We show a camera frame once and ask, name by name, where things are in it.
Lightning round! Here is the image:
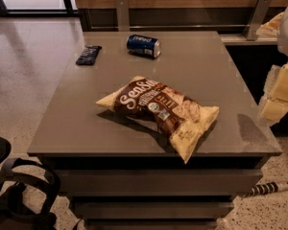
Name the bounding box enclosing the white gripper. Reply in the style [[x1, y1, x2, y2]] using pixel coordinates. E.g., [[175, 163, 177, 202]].
[[258, 6, 288, 122]]

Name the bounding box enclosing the blue pepsi can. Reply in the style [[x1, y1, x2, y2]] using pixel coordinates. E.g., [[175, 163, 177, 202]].
[[127, 34, 160, 58]]

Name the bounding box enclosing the brown white chips bag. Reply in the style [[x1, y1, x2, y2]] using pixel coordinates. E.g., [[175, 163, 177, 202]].
[[96, 76, 220, 163]]

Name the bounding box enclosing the grey drawer cabinet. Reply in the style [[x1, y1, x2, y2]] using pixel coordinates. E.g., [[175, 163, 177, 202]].
[[28, 32, 281, 230]]

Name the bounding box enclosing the dark blue snack bar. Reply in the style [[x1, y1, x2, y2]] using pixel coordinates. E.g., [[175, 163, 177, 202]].
[[76, 45, 102, 65]]

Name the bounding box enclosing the right metal bracket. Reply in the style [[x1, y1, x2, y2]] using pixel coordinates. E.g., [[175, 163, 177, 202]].
[[243, 0, 272, 41]]

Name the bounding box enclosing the metal bracket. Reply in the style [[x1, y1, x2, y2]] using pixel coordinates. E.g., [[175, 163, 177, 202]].
[[115, 0, 130, 32], [243, 0, 272, 41]]

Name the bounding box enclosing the left metal bracket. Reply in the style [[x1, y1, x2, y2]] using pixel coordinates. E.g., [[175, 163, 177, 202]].
[[115, 0, 130, 32]]

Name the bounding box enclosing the black bag with straps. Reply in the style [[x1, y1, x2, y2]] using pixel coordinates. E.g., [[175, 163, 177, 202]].
[[0, 158, 60, 230]]

